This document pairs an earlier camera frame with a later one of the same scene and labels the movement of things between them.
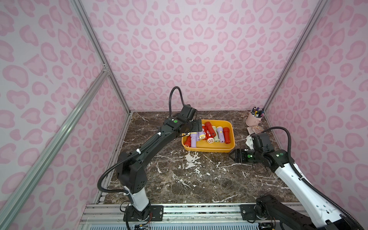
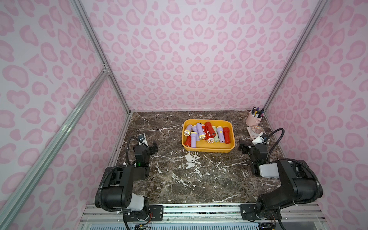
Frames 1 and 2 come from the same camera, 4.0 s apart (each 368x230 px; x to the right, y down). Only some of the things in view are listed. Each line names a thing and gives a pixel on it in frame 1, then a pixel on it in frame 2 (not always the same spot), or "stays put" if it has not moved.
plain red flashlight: x=188 y=141 stays put
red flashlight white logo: x=204 y=130 stays put
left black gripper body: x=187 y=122 → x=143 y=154
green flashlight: x=216 y=139 stays put
